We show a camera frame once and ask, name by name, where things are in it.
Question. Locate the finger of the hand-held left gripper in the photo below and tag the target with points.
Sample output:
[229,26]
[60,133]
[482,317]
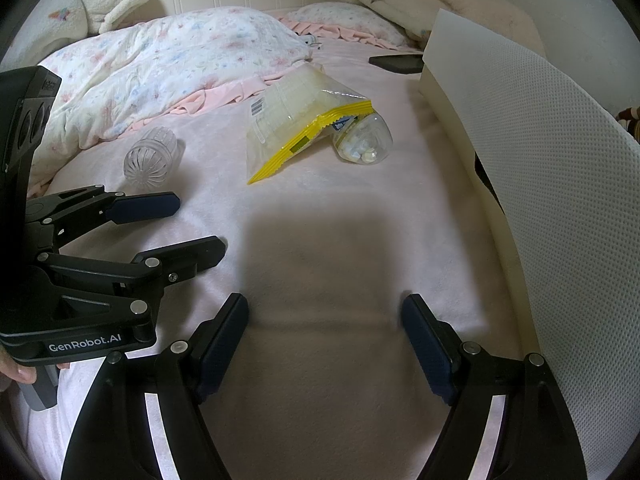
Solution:
[200,252]
[145,206]

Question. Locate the dark brown striped object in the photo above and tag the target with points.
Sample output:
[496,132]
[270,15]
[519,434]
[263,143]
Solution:
[630,120]

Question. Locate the clear bottle with white candies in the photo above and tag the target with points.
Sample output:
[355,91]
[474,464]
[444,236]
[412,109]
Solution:
[365,142]

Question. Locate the floral pillow with pink ruffle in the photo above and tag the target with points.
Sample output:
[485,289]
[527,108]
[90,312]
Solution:
[345,17]

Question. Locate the yellow biscuit packet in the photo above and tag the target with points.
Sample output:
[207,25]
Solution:
[285,125]

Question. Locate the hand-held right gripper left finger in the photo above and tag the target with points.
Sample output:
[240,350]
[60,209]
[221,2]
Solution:
[222,345]

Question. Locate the person's left hand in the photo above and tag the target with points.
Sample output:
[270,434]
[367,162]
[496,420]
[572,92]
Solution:
[15,372]

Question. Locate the floral quilt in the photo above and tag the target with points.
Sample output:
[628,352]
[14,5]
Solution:
[175,55]

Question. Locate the pink bed sheet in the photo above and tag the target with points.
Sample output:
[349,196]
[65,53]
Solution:
[325,240]

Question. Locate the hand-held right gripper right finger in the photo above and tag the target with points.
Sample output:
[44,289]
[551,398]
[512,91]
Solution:
[425,345]

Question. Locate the empty clear plastic bottle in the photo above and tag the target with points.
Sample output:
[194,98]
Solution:
[147,162]

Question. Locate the white mesh storage box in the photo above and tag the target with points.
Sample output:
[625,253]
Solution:
[550,160]

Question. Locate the black phone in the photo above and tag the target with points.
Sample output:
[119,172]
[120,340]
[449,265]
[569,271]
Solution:
[400,62]

